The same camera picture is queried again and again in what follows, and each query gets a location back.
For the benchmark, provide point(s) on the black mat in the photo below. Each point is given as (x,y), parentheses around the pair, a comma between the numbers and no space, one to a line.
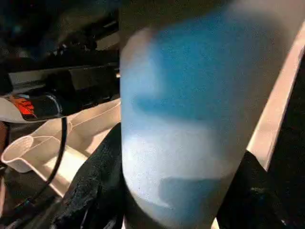
(290,143)

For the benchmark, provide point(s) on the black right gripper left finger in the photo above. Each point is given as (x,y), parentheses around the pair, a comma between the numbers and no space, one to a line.
(95,190)

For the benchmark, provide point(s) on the white plastic table leg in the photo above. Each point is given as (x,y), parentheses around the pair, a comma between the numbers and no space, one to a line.
(190,95)

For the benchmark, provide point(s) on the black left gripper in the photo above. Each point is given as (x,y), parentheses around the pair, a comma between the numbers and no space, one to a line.
(45,107)

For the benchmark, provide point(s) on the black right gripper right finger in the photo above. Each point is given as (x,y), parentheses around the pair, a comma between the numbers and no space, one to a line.
(250,202)

